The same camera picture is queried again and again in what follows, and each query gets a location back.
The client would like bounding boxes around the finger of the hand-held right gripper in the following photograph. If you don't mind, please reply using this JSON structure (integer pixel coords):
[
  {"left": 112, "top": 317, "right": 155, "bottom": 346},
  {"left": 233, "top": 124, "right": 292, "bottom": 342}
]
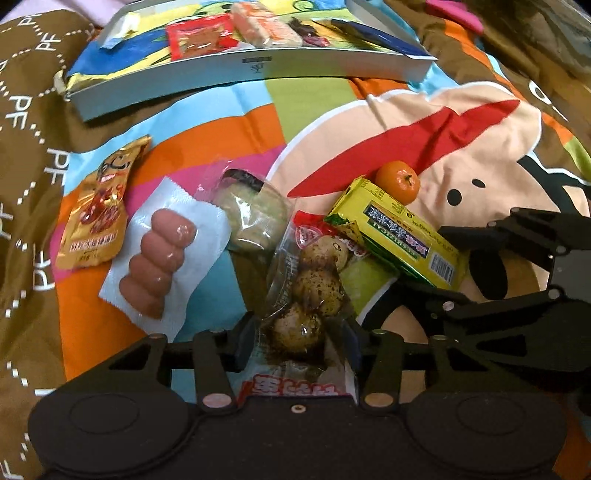
[
  {"left": 397, "top": 281, "right": 591, "bottom": 370},
  {"left": 436, "top": 208, "right": 591, "bottom": 278}
]

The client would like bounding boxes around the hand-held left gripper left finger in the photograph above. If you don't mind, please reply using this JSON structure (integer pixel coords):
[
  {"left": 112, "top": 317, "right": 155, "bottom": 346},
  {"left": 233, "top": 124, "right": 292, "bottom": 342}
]
[{"left": 108, "top": 314, "right": 257, "bottom": 414}]

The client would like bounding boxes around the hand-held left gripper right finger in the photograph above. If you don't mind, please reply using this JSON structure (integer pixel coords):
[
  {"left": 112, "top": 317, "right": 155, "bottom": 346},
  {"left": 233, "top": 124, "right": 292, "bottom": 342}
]
[{"left": 344, "top": 318, "right": 467, "bottom": 411}]

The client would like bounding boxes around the clear quail egg packet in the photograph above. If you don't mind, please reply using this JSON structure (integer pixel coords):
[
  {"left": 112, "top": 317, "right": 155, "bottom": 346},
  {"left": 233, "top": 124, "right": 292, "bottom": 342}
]
[{"left": 233, "top": 210, "right": 370, "bottom": 407}]

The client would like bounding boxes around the yellow green snack box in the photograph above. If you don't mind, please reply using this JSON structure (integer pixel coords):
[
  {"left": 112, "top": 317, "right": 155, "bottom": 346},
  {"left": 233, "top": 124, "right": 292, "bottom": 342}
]
[{"left": 323, "top": 178, "right": 469, "bottom": 291}]

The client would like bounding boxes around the white sausage packet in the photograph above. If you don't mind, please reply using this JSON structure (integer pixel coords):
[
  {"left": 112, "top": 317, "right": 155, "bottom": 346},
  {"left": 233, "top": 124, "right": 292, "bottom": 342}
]
[{"left": 98, "top": 176, "right": 232, "bottom": 337}]

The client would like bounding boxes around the green cookie packet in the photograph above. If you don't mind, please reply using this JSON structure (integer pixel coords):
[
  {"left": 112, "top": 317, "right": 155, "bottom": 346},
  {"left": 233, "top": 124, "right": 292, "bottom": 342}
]
[{"left": 198, "top": 159, "right": 291, "bottom": 252}]

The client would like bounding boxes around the gold snack packet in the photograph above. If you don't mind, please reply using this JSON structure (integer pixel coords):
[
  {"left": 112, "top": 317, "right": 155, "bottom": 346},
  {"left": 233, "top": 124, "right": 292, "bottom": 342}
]
[{"left": 55, "top": 135, "right": 153, "bottom": 271}]

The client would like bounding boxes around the blue snack packet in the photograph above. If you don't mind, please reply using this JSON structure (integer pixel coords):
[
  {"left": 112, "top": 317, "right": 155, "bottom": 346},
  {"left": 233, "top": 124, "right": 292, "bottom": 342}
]
[{"left": 323, "top": 17, "right": 423, "bottom": 58}]

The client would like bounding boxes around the grey tray with frog drawing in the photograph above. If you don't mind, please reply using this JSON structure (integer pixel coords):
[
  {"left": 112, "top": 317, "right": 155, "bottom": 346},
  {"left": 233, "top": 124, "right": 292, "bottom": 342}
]
[{"left": 58, "top": 0, "right": 439, "bottom": 123}]

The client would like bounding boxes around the dark brown snack packet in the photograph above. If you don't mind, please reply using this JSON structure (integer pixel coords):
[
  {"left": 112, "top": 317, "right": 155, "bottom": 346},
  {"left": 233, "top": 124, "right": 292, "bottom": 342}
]
[{"left": 288, "top": 16, "right": 332, "bottom": 48}]

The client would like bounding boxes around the red snack packet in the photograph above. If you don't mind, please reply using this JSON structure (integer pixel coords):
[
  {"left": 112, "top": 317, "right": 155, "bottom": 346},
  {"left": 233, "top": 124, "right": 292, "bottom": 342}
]
[{"left": 165, "top": 13, "right": 238, "bottom": 61}]

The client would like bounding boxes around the orange rice cracker packet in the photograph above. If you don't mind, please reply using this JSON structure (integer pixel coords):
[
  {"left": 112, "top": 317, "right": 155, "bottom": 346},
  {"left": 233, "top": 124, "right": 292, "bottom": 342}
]
[{"left": 230, "top": 1, "right": 305, "bottom": 48}]

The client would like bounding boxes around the mandarin orange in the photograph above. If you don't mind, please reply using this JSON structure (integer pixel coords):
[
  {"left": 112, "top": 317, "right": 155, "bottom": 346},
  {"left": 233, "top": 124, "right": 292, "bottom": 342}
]
[{"left": 374, "top": 160, "right": 422, "bottom": 205}]

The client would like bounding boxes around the cartoon printed blanket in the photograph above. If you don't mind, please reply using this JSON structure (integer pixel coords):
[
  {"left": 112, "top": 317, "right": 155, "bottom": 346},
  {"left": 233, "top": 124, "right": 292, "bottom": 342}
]
[{"left": 46, "top": 0, "right": 591, "bottom": 398}]

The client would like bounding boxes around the brown patterned quilt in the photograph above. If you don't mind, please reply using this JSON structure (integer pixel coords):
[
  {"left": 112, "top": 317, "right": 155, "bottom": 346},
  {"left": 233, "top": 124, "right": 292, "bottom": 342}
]
[{"left": 0, "top": 0, "right": 121, "bottom": 480}]

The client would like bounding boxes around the pink cloth sheet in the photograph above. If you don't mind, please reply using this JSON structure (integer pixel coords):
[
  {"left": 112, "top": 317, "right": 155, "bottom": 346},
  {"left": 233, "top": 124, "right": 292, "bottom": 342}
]
[{"left": 74, "top": 0, "right": 139, "bottom": 28}]

